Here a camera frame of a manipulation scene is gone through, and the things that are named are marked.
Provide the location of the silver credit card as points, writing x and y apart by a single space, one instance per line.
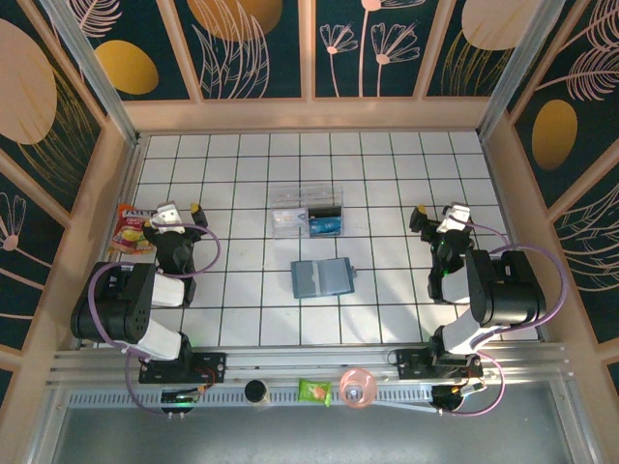
287 218

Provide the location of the blue credit card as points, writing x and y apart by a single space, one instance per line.
326 227

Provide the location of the black credit card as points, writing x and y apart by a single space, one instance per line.
324 211

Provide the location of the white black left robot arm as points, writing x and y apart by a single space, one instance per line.
169 292

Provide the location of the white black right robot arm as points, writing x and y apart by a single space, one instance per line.
508 290

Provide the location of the clear acrylic card box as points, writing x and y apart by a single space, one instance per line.
290 195

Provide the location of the orange fruit candy bag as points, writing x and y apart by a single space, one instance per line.
128 237

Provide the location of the black electronics board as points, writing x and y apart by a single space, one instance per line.
179 398
447 398

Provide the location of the black round knob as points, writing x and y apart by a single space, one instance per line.
256 390

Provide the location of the pink plastic cup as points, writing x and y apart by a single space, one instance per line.
348 379

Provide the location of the green snack packet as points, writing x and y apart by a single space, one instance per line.
314 391

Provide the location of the aluminium table edge rail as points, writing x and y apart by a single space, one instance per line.
502 193
126 193

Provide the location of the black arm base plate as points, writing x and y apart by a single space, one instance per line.
411 365
213 367

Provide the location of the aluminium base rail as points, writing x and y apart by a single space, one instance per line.
309 360

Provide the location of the aluminium frame post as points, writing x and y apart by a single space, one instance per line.
92 72
517 72

